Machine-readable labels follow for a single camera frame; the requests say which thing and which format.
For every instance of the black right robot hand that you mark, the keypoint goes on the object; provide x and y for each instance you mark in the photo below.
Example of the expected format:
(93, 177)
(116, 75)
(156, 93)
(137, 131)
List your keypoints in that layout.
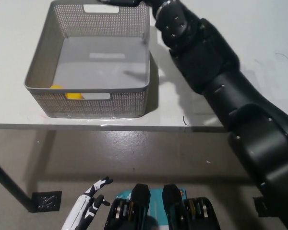
(122, 2)

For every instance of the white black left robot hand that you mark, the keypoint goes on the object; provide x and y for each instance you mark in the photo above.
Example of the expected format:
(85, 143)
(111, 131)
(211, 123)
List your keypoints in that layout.
(80, 212)

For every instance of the yellow rubber duck toy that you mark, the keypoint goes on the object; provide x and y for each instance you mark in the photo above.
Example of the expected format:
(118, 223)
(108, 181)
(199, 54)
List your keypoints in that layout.
(73, 96)

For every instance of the grey perforated plastic basket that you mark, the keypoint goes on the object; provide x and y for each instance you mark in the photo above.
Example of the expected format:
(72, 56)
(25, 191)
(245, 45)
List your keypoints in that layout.
(96, 64)

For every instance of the black metal table leg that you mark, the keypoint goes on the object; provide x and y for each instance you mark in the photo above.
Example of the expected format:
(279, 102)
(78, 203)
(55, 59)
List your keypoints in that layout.
(12, 187)

